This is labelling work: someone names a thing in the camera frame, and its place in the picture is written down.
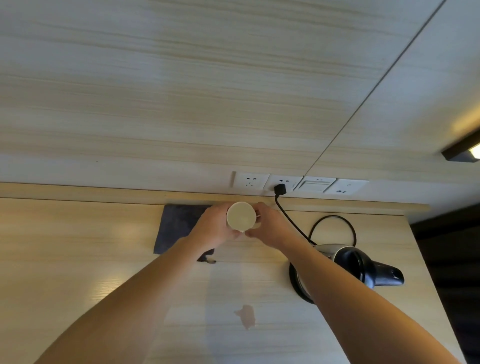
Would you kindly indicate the person's right hand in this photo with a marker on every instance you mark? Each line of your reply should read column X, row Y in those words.
column 272, row 227

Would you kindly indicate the person's left hand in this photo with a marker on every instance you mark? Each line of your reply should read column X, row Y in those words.
column 213, row 225

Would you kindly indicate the person's right fingers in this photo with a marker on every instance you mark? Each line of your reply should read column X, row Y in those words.
column 253, row 230

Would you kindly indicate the person's left fingers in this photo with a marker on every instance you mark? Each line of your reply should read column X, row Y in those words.
column 232, row 233

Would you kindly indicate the white ceramic cup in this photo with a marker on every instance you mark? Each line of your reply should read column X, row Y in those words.
column 240, row 216

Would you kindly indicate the person's left forearm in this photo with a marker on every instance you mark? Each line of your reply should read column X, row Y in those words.
column 123, row 303

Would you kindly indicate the person's right forearm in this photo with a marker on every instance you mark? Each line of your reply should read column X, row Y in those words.
column 360, row 311

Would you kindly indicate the black power plug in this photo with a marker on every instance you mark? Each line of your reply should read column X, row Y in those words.
column 280, row 189

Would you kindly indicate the dark grey cloth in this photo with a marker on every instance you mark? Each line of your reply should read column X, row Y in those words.
column 176, row 228

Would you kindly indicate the black kettle base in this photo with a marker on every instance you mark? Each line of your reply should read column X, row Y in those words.
column 298, row 285

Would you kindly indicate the steel electric kettle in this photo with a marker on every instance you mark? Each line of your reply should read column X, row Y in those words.
column 360, row 264

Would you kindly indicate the under-shelf light fixture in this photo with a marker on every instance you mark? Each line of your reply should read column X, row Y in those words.
column 463, row 150

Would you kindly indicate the white wall socket with plug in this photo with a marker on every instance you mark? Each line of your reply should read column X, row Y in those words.
column 285, row 182

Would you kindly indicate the white wall switch panel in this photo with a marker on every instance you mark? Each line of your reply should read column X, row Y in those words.
column 315, row 184

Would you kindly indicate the white wall usb socket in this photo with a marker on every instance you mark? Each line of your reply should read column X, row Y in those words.
column 345, row 186

